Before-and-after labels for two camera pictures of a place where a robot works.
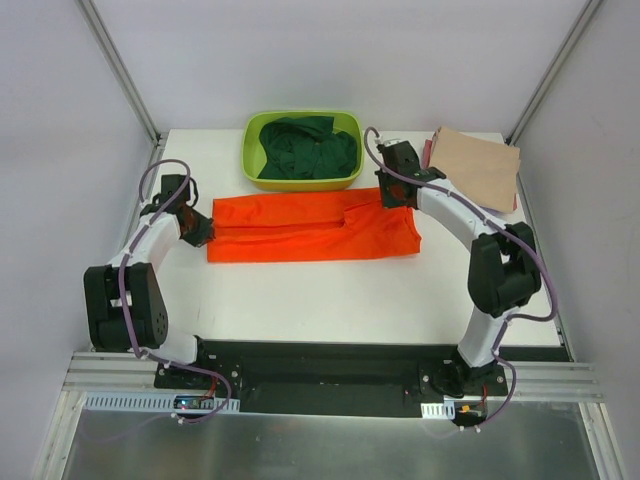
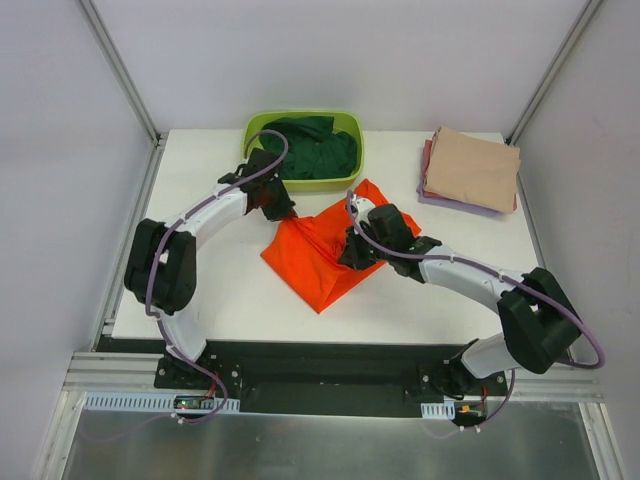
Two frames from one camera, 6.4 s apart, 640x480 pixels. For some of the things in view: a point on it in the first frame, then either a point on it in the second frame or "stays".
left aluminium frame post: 120,69 stays
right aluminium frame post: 554,67 stays
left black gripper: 198,228 → 279,208
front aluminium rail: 537,380 stays
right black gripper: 393,193 → 360,248
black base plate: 329,378 stays
